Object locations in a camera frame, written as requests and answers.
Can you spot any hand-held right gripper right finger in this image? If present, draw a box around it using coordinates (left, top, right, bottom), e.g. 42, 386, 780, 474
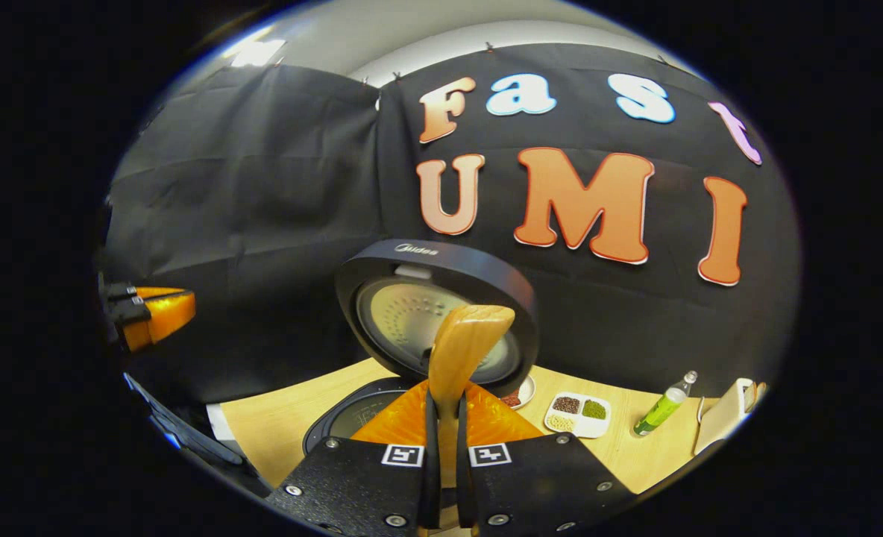
454, 382, 636, 534

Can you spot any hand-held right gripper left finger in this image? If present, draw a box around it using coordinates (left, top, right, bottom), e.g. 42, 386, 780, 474
266, 382, 440, 536

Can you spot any wooden spoon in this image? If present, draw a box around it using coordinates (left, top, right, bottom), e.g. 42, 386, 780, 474
428, 304, 517, 486

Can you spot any black silver rice cooker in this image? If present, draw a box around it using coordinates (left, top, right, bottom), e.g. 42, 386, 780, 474
302, 239, 541, 457

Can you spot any round white plate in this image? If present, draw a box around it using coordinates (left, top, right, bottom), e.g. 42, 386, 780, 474
501, 375, 537, 409

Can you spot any white divided bean dish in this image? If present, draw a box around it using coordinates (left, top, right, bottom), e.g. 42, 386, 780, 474
544, 392, 612, 439

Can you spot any green label drink bottle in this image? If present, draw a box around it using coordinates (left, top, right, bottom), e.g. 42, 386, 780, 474
632, 371, 700, 438

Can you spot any ceiling light panel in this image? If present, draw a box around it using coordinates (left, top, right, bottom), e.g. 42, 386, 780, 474
221, 37, 286, 68

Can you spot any white toaster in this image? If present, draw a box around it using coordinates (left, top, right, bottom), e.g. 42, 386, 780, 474
694, 377, 755, 456

